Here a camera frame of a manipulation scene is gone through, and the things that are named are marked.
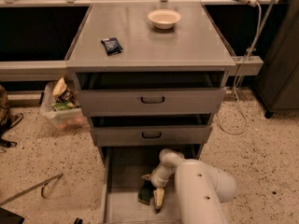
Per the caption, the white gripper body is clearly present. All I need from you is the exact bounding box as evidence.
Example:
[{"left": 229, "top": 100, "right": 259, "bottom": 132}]
[{"left": 150, "top": 163, "right": 176, "bottom": 188}]

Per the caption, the green yellow sponge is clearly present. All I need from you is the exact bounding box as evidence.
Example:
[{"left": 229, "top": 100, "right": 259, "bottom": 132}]
[{"left": 138, "top": 180, "right": 155, "bottom": 204}]

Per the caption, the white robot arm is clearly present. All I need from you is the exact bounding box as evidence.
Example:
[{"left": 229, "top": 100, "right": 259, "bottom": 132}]
[{"left": 140, "top": 148, "right": 236, "bottom": 224}]

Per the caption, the grey bottom drawer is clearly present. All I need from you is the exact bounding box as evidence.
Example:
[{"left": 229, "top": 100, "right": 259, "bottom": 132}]
[{"left": 99, "top": 145, "right": 206, "bottom": 224}]

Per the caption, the grey drawer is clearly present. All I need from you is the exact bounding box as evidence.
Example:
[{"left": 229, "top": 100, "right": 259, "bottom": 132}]
[
  {"left": 99, "top": 145, "right": 206, "bottom": 224},
  {"left": 92, "top": 114, "right": 212, "bottom": 147},
  {"left": 75, "top": 72, "right": 225, "bottom": 117}
]

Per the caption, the grey middle drawer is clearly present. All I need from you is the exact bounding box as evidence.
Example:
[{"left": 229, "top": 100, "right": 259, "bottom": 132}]
[{"left": 92, "top": 114, "right": 212, "bottom": 147}]

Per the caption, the grey top drawer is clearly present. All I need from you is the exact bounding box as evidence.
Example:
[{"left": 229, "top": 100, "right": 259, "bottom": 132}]
[{"left": 75, "top": 72, "right": 225, "bottom": 117}]

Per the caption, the grey drawer cabinet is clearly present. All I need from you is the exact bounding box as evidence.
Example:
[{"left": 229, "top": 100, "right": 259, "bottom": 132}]
[{"left": 66, "top": 2, "right": 235, "bottom": 159}]

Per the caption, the metal rod on floor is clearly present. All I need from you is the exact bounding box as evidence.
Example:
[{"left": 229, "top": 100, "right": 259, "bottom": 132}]
[{"left": 0, "top": 174, "right": 63, "bottom": 206}]

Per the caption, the clear plastic bin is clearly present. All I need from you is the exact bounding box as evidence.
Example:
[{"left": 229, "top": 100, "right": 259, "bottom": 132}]
[{"left": 40, "top": 81, "right": 88, "bottom": 130}]

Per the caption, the crumpled snack bag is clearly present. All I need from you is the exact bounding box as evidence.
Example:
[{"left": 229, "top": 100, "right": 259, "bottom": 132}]
[{"left": 52, "top": 77, "right": 76, "bottom": 107}]

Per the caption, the dark blue snack packet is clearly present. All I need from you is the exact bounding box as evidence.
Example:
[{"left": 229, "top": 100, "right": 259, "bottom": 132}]
[{"left": 101, "top": 37, "right": 122, "bottom": 55}]

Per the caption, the black device bottom left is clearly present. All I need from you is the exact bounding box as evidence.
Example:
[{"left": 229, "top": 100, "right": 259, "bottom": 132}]
[{"left": 0, "top": 207, "right": 24, "bottom": 224}]

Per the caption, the dark grey side cabinet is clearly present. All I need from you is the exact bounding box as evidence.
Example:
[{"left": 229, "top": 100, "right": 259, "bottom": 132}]
[{"left": 253, "top": 0, "right": 299, "bottom": 119}]

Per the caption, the dark backpack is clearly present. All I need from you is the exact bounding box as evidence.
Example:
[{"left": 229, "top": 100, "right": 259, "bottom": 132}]
[{"left": 0, "top": 85, "right": 23, "bottom": 148}]

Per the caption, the white bowl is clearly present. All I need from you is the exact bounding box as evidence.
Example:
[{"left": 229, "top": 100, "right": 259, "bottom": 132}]
[{"left": 148, "top": 9, "right": 181, "bottom": 30}]

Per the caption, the white cable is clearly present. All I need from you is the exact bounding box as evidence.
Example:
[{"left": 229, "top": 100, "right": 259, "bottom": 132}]
[{"left": 217, "top": 2, "right": 263, "bottom": 136}]

